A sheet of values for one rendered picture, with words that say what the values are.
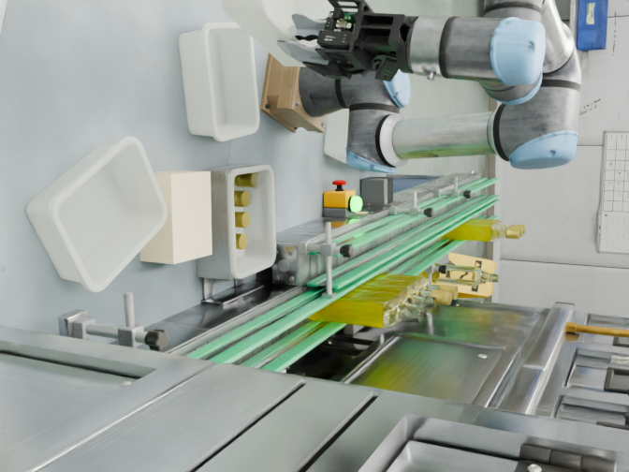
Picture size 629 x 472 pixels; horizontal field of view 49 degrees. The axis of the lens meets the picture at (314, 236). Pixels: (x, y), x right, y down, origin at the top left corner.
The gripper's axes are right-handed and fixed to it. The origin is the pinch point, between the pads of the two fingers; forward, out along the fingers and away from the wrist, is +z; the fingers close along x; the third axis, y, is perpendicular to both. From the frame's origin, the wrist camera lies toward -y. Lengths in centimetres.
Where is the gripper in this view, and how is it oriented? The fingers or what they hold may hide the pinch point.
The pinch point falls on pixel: (288, 42)
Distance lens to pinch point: 103.0
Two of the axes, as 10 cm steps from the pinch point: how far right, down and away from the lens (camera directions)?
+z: -8.7, -1.9, 4.5
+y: -4.2, -1.5, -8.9
